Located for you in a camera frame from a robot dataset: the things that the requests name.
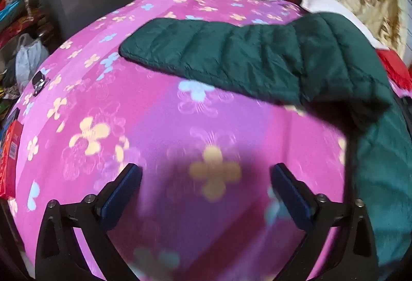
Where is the white plastic bag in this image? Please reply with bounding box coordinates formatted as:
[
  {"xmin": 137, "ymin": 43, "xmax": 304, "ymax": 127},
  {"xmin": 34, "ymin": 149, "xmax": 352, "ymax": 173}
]
[{"xmin": 15, "ymin": 34, "xmax": 49, "ymax": 93}]

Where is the red box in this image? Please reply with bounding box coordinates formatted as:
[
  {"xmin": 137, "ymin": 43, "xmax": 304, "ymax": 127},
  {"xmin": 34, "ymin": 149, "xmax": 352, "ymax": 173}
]
[{"xmin": 1, "ymin": 120, "xmax": 23, "ymax": 200}]

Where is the white pillow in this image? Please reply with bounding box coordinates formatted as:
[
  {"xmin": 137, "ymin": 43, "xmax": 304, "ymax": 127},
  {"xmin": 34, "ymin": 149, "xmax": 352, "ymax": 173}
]
[{"xmin": 300, "ymin": 0, "xmax": 389, "ymax": 50}]

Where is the red ruffled cushion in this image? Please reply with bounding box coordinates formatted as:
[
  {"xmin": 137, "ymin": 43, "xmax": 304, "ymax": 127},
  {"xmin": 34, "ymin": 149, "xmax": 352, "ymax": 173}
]
[{"xmin": 376, "ymin": 49, "xmax": 412, "ymax": 91}]

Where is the small black device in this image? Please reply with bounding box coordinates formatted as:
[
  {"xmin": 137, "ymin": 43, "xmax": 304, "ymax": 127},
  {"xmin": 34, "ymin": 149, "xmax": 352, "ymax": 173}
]
[{"xmin": 32, "ymin": 71, "xmax": 50, "ymax": 97}]

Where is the dark green puffer jacket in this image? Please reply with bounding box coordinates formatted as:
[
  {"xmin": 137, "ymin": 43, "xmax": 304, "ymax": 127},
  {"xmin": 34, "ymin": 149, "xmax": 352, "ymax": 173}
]
[{"xmin": 119, "ymin": 13, "xmax": 411, "ymax": 280}]

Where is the pink floral bed sheet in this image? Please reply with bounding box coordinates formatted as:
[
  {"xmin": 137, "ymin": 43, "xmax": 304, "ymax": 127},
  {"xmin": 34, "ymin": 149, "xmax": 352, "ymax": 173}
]
[{"xmin": 11, "ymin": 0, "xmax": 368, "ymax": 280}]

